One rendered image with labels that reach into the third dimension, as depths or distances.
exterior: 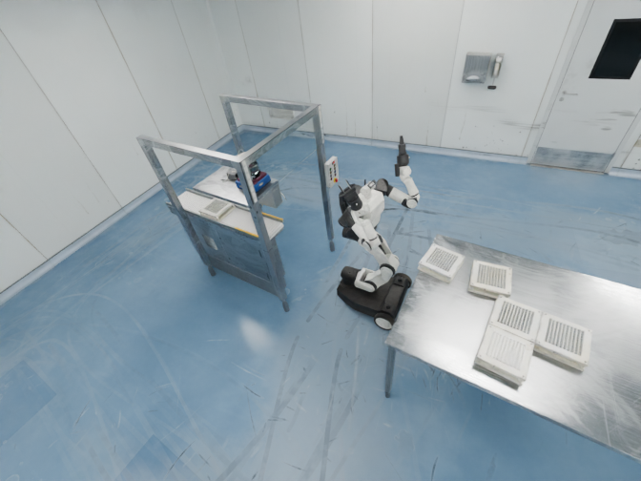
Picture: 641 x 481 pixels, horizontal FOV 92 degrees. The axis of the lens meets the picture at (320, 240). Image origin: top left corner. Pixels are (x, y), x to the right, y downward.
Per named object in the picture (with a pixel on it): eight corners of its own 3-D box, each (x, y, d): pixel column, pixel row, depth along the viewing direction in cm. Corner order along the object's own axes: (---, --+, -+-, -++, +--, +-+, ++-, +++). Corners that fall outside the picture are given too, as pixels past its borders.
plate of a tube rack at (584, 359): (590, 331, 179) (592, 329, 178) (587, 367, 166) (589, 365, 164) (542, 313, 191) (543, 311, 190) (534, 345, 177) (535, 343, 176)
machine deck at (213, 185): (279, 183, 258) (278, 178, 255) (249, 209, 236) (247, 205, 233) (225, 169, 285) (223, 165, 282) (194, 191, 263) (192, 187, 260)
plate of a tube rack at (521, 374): (533, 345, 177) (534, 343, 176) (525, 382, 164) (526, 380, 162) (487, 324, 189) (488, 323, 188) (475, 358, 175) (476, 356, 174)
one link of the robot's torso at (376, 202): (336, 229, 262) (332, 195, 238) (359, 208, 280) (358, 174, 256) (365, 243, 247) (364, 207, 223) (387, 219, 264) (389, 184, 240)
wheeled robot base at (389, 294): (332, 304, 322) (329, 284, 299) (352, 270, 354) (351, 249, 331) (392, 328, 296) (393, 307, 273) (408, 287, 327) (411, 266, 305)
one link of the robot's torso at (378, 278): (359, 287, 307) (382, 265, 269) (366, 273, 319) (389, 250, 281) (372, 296, 306) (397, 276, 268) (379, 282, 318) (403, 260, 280)
